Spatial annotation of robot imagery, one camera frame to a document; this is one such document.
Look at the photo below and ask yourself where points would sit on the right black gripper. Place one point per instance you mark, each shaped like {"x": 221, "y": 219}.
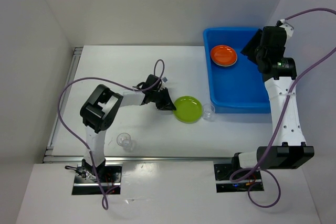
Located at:
{"x": 248, "y": 50}

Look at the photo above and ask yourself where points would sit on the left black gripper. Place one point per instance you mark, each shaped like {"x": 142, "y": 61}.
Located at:
{"x": 166, "y": 104}

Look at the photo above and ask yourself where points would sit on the green plate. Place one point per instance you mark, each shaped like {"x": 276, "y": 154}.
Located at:
{"x": 188, "y": 109}

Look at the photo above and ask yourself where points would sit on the orange plate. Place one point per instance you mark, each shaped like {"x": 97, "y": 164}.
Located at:
{"x": 223, "y": 54}

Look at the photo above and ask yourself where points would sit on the clear cup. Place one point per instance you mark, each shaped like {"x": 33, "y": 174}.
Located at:
{"x": 125, "y": 141}
{"x": 208, "y": 112}

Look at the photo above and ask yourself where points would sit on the beige plate with small motifs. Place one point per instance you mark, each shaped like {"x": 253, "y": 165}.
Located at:
{"x": 224, "y": 65}

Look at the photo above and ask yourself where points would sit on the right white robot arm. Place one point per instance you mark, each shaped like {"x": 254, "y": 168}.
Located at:
{"x": 287, "y": 148}

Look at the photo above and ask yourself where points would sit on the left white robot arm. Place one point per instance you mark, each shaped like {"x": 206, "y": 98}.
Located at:
{"x": 100, "y": 110}

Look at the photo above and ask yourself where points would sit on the blue plastic bin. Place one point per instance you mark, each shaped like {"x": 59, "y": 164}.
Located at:
{"x": 238, "y": 88}

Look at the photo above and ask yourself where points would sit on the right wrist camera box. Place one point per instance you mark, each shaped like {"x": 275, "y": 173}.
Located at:
{"x": 286, "y": 26}

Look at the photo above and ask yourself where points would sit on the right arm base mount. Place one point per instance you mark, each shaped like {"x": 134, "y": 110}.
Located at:
{"x": 222, "y": 173}

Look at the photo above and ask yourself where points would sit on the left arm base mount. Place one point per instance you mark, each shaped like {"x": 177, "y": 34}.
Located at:
{"x": 85, "y": 183}

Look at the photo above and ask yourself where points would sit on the aluminium table frame rail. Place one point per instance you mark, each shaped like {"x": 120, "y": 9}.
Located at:
{"x": 156, "y": 133}

